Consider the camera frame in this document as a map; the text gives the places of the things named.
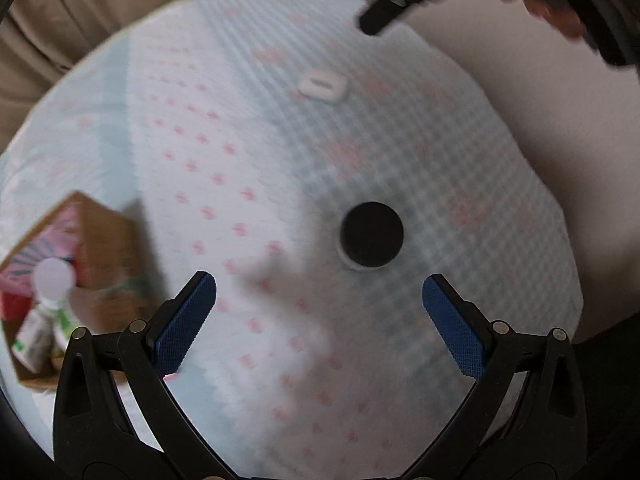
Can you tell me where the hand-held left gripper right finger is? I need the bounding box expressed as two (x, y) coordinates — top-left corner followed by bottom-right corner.
(404, 274), (587, 480)

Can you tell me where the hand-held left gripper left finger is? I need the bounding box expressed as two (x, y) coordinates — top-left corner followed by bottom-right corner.
(52, 271), (236, 480)

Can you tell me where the cardboard box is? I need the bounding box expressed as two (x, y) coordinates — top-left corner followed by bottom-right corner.
(0, 190), (153, 392)

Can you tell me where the black lid round jar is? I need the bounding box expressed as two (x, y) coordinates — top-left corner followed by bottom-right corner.
(338, 201), (405, 271)

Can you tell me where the white lid round jar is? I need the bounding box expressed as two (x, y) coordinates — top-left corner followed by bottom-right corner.
(31, 257), (77, 303)

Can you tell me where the white bottle green label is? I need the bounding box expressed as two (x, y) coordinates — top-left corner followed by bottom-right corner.
(12, 300), (76, 373)

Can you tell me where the red small container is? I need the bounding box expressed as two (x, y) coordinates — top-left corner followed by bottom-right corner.
(0, 290), (37, 322)

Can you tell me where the person's right hand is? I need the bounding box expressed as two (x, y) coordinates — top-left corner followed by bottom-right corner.
(497, 0), (587, 42)

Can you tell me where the small white plastic case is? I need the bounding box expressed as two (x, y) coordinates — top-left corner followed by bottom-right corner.
(298, 72), (350, 104)

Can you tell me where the beige curtain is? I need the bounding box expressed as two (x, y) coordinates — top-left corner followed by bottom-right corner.
(0, 0), (363, 161)

